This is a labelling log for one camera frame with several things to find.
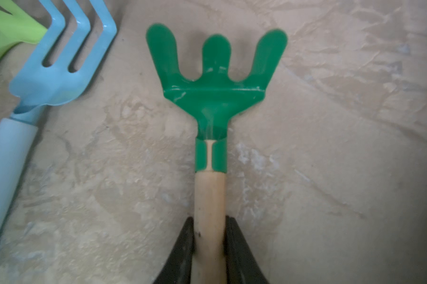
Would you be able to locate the light blue fork rake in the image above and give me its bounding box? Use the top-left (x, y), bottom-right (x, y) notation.
top-left (0, 1), bottom-right (117, 230)

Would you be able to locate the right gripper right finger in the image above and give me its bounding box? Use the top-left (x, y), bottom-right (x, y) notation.
top-left (225, 216), bottom-right (269, 284)

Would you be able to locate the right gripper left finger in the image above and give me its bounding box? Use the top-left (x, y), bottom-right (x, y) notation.
top-left (154, 217), bottom-right (194, 284)

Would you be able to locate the lime rake brown handle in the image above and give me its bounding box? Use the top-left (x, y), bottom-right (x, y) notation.
top-left (0, 1), bottom-right (47, 59)

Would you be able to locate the green rake wooden handle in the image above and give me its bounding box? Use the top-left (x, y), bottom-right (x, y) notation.
top-left (146, 24), bottom-right (288, 284)

